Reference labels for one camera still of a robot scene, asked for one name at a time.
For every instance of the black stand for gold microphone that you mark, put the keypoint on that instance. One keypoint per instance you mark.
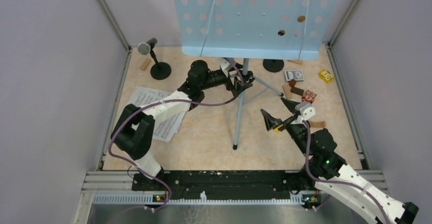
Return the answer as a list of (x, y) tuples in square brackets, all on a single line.
[(272, 65)]

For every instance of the wooden block back left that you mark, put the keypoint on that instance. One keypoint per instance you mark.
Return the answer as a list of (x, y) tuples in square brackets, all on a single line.
[(145, 64)]

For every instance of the blue playing card box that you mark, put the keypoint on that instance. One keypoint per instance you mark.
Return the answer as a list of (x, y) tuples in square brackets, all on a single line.
[(296, 75)]

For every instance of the wooden block near back wall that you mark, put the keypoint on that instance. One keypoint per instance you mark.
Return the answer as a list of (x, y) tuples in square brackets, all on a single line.
[(299, 62)]

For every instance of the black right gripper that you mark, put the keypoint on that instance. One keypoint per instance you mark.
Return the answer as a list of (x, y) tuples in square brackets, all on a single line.
[(271, 121)]

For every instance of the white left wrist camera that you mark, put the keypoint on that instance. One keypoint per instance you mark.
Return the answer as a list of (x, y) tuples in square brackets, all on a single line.
[(226, 64)]

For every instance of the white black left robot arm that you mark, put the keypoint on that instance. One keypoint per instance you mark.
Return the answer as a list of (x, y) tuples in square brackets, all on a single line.
[(132, 136)]

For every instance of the wooden arch block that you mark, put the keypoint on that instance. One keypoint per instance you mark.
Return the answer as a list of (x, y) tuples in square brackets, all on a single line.
[(321, 124)]

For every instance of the black stand for silver microphone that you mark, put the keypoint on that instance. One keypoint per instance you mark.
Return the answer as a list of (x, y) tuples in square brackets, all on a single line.
[(160, 70)]

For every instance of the yellow small toy box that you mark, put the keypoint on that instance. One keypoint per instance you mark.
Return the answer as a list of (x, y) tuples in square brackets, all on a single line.
[(326, 76)]

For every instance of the sheet music page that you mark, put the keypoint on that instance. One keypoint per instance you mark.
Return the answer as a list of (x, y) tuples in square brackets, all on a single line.
[(143, 96), (165, 130)]

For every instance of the wooden block by cards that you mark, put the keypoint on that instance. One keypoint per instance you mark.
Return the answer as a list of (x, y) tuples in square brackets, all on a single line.
[(287, 91)]

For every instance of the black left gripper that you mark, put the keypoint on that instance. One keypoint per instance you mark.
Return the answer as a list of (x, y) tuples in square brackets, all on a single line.
[(237, 86)]

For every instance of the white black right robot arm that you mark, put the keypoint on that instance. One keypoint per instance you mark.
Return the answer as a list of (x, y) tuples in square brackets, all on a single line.
[(331, 173)]

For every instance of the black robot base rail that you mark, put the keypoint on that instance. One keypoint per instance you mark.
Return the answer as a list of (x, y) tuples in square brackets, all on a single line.
[(231, 185)]

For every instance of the owl figure toy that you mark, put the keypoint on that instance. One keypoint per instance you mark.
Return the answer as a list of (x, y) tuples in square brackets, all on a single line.
[(309, 96)]

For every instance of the dark brown wooden block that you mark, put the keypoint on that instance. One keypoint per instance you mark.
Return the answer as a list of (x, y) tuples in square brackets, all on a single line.
[(294, 89)]

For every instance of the silver black microphone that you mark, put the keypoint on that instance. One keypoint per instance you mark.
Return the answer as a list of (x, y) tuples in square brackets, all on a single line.
[(145, 48)]

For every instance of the light blue music stand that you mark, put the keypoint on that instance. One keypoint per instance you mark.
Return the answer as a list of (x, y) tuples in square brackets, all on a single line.
[(254, 29)]

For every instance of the gold microphone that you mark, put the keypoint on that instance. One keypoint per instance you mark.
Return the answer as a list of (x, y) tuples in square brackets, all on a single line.
[(301, 18)]

